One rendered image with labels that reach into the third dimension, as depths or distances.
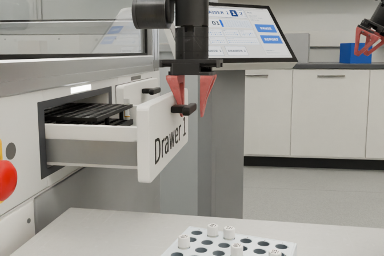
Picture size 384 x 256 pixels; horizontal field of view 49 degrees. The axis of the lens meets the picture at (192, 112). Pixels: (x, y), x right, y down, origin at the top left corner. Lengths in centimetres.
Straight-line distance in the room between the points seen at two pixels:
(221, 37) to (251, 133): 213
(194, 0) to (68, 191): 38
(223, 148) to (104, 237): 119
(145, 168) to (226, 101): 114
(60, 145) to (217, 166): 115
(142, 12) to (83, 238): 37
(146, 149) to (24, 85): 18
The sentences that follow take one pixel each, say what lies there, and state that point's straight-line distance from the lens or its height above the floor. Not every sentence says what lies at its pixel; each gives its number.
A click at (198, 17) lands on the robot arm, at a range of 71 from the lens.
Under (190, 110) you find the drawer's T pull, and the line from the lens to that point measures 68.
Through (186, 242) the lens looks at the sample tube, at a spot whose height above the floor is 81.
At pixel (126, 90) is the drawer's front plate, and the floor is 92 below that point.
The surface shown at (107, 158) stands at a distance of 63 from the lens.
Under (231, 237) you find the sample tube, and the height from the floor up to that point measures 80.
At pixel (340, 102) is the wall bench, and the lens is 374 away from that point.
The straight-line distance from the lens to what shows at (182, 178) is 249.
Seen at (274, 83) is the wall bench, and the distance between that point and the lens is 365.
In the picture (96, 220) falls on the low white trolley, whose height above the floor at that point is 76.
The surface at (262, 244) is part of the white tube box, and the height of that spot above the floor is 79.
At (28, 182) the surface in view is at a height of 82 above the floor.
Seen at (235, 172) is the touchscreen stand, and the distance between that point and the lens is 179.
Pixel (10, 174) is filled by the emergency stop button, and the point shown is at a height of 88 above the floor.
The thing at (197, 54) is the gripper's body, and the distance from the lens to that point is 71.
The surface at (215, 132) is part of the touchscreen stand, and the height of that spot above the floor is 68.
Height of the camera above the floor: 100
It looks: 8 degrees down
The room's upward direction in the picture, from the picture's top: straight up
